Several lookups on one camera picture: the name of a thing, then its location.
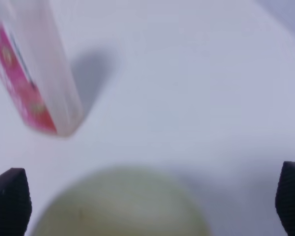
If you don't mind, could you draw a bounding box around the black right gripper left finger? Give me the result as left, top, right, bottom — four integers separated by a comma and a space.
0, 168, 32, 236

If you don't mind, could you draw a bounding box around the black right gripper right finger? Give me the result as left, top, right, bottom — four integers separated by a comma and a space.
275, 161, 295, 236

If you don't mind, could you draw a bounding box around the pale green plastic cup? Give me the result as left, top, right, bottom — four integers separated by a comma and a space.
32, 167, 211, 236

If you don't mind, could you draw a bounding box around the clear bottle with pink label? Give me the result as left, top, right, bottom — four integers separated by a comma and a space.
0, 0, 83, 137

